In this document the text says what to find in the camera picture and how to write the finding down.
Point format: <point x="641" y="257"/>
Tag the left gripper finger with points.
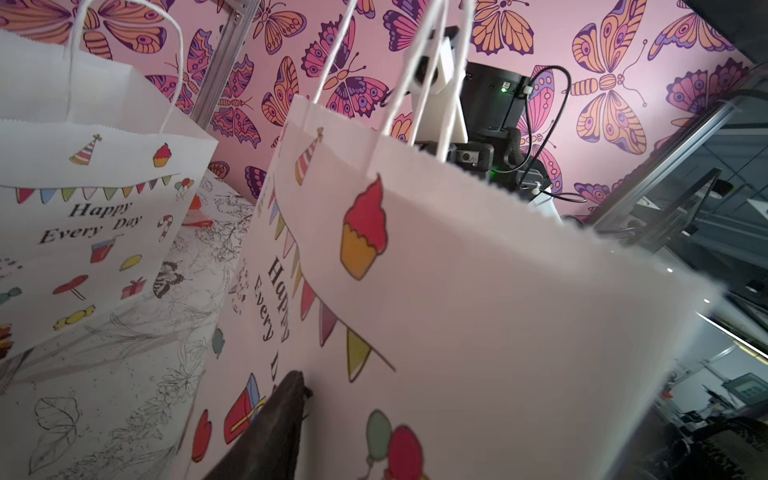
<point x="269" y="447"/>

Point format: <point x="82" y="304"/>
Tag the red rubber glove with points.
<point x="195" y="217"/>

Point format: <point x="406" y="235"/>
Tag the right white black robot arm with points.
<point x="498" y="112"/>

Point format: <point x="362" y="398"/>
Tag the back right white paper bag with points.
<point x="99" y="163"/>

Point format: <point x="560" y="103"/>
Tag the white paper gift bag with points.
<point x="446" y="329"/>

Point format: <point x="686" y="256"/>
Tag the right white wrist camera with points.
<point x="429" y="106"/>

